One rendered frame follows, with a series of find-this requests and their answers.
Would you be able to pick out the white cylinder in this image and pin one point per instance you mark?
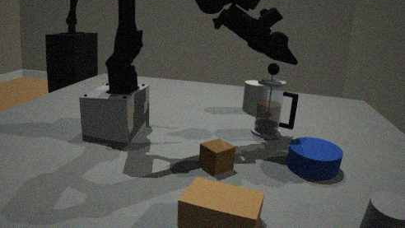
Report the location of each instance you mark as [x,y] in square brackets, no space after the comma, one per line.
[250,96]

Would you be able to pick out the tan rectangular box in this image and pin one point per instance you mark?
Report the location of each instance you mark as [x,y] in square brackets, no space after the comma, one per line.
[209,204]

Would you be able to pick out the glass french press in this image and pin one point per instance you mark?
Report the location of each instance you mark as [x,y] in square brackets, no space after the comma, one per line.
[269,106]

